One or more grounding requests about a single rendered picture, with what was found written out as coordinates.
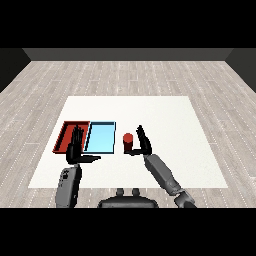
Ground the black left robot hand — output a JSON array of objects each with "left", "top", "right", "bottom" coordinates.
[{"left": 65, "top": 124, "right": 102, "bottom": 166}]

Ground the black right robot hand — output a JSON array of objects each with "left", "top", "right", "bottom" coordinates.
[{"left": 123, "top": 124, "right": 153, "bottom": 157}]

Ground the red shallow open box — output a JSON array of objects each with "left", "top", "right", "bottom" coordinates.
[{"left": 52, "top": 120, "right": 91, "bottom": 155}]

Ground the small red can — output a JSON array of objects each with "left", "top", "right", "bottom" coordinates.
[{"left": 122, "top": 132, "right": 134, "bottom": 153}]

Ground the light blue shallow open box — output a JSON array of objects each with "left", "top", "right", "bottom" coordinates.
[{"left": 82, "top": 121, "right": 117, "bottom": 155}]

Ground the dark grey robot body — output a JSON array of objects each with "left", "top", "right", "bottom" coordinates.
[{"left": 97, "top": 188, "right": 160, "bottom": 209}]

